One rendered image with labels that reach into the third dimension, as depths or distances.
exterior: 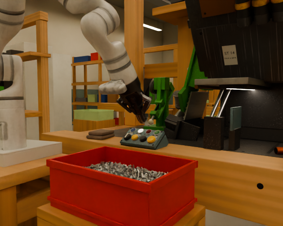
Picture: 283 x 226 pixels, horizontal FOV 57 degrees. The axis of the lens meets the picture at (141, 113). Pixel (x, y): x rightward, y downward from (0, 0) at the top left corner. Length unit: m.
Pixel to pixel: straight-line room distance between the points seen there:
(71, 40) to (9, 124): 8.60
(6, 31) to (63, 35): 8.48
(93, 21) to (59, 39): 8.61
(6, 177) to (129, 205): 0.44
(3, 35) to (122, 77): 0.40
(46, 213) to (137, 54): 1.20
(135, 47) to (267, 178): 1.18
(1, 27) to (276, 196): 0.89
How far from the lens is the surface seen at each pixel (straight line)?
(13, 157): 0.97
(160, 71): 1.65
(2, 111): 1.00
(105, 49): 0.69
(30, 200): 0.96
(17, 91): 1.00
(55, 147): 1.06
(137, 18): 1.73
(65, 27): 9.48
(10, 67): 1.00
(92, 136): 1.08
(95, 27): 0.66
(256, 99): 1.12
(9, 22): 0.90
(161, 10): 1.46
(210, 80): 0.81
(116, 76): 0.72
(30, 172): 0.91
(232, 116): 0.88
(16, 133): 1.00
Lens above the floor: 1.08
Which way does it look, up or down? 4 degrees down
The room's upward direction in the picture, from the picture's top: straight up
